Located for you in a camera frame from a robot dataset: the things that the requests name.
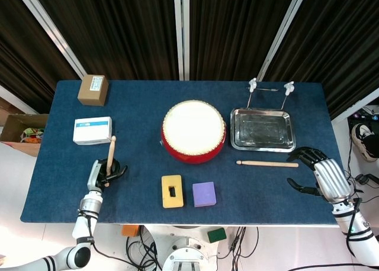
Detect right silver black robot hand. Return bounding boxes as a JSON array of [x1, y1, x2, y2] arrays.
[[286, 146, 353, 203]]

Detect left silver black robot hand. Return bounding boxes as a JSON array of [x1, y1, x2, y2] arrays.
[[86, 157, 129, 192]]

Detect wooden drumstick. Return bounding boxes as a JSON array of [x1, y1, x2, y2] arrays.
[[105, 135, 117, 188], [236, 160, 300, 169]]

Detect red drum with white skin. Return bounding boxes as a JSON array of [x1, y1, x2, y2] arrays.
[[159, 99, 227, 164]]

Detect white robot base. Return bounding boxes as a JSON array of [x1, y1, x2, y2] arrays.
[[142, 225, 220, 271]]

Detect black power adapter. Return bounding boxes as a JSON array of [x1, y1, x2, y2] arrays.
[[355, 173, 379, 186]]

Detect white box with blue stripe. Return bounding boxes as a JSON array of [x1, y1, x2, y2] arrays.
[[72, 116, 113, 146]]

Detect blue velvet table mat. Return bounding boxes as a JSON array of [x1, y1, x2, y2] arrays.
[[20, 80, 344, 226]]

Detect black and white shoe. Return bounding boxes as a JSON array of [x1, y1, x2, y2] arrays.
[[351, 122, 379, 163]]

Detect orange block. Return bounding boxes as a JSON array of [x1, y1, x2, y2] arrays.
[[121, 224, 140, 238]]

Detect black device with lights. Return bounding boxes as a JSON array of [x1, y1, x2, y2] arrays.
[[348, 105, 379, 127]]

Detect colourful snack packets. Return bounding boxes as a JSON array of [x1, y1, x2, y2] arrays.
[[20, 127, 45, 144]]

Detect brown cardboard box with label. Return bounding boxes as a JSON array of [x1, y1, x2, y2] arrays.
[[77, 74, 110, 107]]

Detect stainless steel tray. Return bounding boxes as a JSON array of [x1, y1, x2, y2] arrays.
[[230, 107, 297, 153]]

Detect yellow sponge block with hole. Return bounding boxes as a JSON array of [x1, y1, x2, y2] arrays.
[[161, 175, 185, 209]]

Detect open brown carton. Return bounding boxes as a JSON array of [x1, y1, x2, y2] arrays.
[[0, 113, 50, 158]]

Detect purple foam cube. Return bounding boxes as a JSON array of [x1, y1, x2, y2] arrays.
[[192, 181, 217, 208]]

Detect green block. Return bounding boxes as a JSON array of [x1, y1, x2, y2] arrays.
[[207, 227, 227, 244]]

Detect dark brown curtain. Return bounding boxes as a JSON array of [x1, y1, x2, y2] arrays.
[[0, 0, 379, 121]]

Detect white frame post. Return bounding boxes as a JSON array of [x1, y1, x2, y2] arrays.
[[331, 87, 379, 124], [0, 84, 32, 115], [256, 0, 309, 82], [173, 0, 191, 81], [13, 0, 87, 79]]

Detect black cable bundle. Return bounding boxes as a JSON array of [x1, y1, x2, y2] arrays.
[[126, 226, 163, 271], [217, 226, 260, 271]]

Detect wire stand with white clips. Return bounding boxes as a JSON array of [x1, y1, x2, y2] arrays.
[[246, 78, 296, 111]]

